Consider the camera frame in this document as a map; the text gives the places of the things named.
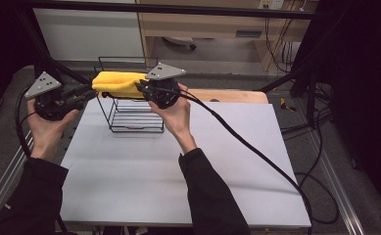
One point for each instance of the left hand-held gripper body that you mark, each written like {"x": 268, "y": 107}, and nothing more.
{"x": 49, "y": 104}

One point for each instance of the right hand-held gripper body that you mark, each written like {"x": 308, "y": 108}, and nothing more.
{"x": 163, "y": 91}

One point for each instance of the yellow towel with black trim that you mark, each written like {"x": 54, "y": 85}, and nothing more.
{"x": 119, "y": 84}

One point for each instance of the person's left hand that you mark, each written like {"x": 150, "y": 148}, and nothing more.
{"x": 47, "y": 133}

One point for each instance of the person's right hand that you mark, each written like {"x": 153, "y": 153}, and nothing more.
{"x": 176, "y": 120}

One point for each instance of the office chair base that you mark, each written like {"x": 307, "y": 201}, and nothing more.
{"x": 180, "y": 40}

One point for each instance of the white cabinet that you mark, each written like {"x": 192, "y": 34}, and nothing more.
{"x": 86, "y": 36}

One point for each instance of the wooden table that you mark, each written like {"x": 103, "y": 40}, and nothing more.
{"x": 230, "y": 96}

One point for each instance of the light wooden desk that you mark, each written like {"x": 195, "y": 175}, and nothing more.
{"x": 211, "y": 24}

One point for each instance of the yellow black striped tape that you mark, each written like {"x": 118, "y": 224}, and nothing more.
{"x": 286, "y": 105}

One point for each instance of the black curtain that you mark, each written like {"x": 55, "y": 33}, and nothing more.
{"x": 367, "y": 98}

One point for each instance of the black metal frame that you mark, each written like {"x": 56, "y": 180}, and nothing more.
{"x": 178, "y": 9}

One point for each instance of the aluminium rail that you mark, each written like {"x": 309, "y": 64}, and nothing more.
{"x": 338, "y": 186}
{"x": 5, "y": 182}

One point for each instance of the white wall socket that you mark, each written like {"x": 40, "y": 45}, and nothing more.
{"x": 271, "y": 4}

